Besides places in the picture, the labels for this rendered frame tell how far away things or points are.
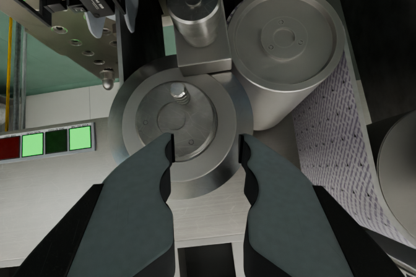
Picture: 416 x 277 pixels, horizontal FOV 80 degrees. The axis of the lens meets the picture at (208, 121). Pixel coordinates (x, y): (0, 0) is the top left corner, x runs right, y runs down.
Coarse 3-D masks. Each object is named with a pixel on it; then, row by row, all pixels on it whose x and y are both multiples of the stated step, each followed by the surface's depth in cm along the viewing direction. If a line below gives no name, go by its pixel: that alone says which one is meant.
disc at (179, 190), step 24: (144, 72) 26; (216, 72) 26; (120, 96) 26; (240, 96) 25; (120, 120) 25; (216, 120) 25; (240, 120) 24; (120, 144) 25; (216, 168) 24; (192, 192) 24
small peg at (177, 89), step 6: (174, 84) 21; (180, 84) 21; (174, 90) 20; (180, 90) 20; (186, 90) 21; (174, 96) 21; (180, 96) 20; (186, 96) 21; (180, 102) 22; (186, 102) 23
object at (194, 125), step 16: (176, 80) 24; (144, 96) 24; (160, 96) 23; (192, 96) 23; (144, 112) 23; (160, 112) 24; (176, 112) 23; (192, 112) 23; (208, 112) 23; (144, 128) 23; (160, 128) 23; (176, 128) 23; (192, 128) 23; (208, 128) 23; (144, 144) 23; (176, 144) 22; (192, 144) 22; (208, 144) 24; (176, 160) 24
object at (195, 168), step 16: (144, 80) 26; (160, 80) 26; (192, 80) 25; (208, 80) 25; (208, 96) 25; (224, 96) 25; (128, 112) 25; (224, 112) 24; (128, 128) 25; (224, 128) 24; (128, 144) 25; (224, 144) 24; (192, 160) 24; (208, 160) 24; (176, 176) 24; (192, 176) 24
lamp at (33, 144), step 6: (24, 138) 61; (30, 138) 61; (36, 138) 61; (42, 138) 61; (24, 144) 61; (30, 144) 61; (36, 144) 60; (42, 144) 60; (24, 150) 60; (30, 150) 60; (36, 150) 60
